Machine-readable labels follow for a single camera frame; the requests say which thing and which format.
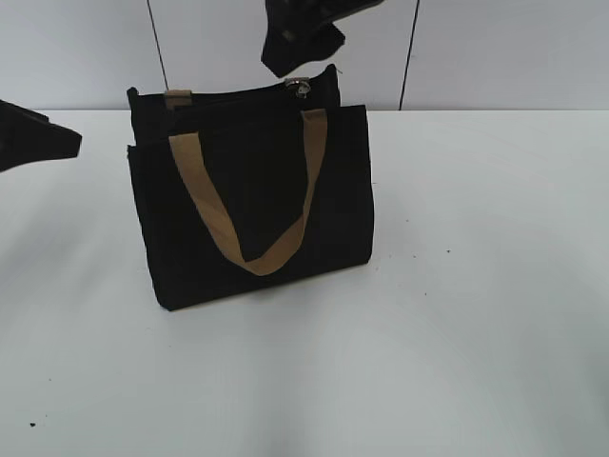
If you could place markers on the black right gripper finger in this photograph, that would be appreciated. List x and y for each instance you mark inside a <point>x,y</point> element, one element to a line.
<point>300,32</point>

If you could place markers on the black bag with tan handles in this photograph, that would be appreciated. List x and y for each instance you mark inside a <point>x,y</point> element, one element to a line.
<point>252,189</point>

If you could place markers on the silver zipper pull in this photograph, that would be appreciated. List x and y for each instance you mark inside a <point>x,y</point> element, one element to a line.
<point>300,86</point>

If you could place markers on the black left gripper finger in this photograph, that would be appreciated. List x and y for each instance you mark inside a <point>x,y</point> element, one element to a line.
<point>28,137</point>

